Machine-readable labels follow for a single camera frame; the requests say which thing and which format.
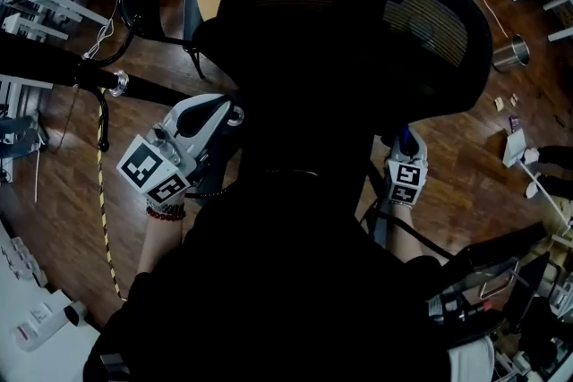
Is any black tripod stand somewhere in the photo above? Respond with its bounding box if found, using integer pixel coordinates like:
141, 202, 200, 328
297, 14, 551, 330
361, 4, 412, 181
0, 30, 246, 154

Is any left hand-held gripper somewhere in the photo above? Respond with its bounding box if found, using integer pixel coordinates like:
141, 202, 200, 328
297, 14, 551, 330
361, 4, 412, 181
115, 92, 235, 205

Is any black chest-mounted device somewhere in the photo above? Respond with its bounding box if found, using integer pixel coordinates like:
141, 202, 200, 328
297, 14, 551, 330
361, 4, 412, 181
424, 223, 552, 346

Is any person's left forearm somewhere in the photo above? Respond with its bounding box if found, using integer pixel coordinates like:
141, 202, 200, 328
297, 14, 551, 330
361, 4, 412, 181
135, 214, 185, 277

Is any person's black shirt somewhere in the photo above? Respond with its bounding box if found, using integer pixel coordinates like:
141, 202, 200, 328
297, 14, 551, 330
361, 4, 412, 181
82, 169, 496, 382

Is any red bead bracelet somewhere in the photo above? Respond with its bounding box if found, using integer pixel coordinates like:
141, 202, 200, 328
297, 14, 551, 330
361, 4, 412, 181
145, 208, 187, 223

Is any white table with plastic boxes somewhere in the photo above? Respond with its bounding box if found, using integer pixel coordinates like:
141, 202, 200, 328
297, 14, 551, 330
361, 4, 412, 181
0, 218, 103, 382

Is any silver wristwatch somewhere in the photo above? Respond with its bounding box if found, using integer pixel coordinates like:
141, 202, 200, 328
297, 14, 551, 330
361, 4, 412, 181
145, 198, 185, 215

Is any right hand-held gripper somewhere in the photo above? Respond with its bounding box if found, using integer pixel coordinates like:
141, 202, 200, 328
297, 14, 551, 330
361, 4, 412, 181
384, 129, 430, 208

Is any black and yellow floor tape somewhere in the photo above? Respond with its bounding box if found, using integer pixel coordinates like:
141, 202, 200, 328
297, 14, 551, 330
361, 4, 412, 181
95, 86, 130, 304

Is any person's right forearm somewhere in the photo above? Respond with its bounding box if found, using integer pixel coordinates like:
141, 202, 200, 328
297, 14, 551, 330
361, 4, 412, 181
386, 203, 445, 266

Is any black folding chair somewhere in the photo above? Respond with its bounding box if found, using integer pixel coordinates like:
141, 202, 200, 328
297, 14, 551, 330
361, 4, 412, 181
120, 0, 208, 81

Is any silver metal bin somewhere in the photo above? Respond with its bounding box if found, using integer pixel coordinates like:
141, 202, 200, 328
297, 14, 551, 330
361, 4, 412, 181
492, 33, 532, 74

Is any black mesh office chair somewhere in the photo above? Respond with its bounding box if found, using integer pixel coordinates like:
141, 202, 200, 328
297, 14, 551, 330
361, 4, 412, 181
192, 0, 495, 157

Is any white power strip with cable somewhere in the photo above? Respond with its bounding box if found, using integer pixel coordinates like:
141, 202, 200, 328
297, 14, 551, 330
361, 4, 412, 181
81, 0, 127, 62

